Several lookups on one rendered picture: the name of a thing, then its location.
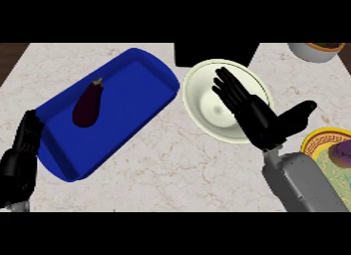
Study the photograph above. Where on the black box appliance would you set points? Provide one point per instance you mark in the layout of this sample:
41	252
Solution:
215	54

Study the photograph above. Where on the dark purple eggplant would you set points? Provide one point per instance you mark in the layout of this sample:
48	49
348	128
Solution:
88	106

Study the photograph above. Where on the blue rectangular tray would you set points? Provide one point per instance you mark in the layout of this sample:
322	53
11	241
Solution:
110	113

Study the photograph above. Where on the yellow patterned plate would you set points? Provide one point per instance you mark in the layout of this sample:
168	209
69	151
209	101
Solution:
331	146

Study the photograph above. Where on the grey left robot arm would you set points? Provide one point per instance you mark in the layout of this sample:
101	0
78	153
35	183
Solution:
17	206

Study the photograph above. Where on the grey pot with orange rim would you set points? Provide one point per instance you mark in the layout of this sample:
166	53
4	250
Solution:
317	51

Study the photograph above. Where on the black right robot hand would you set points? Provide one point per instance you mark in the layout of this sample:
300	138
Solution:
255	111

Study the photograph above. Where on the cream white bowl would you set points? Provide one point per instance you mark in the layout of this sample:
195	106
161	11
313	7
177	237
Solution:
211	106

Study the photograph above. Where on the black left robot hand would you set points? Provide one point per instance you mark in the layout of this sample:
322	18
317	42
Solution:
17	159

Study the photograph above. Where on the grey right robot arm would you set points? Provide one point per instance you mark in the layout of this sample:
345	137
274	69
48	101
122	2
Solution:
301	182

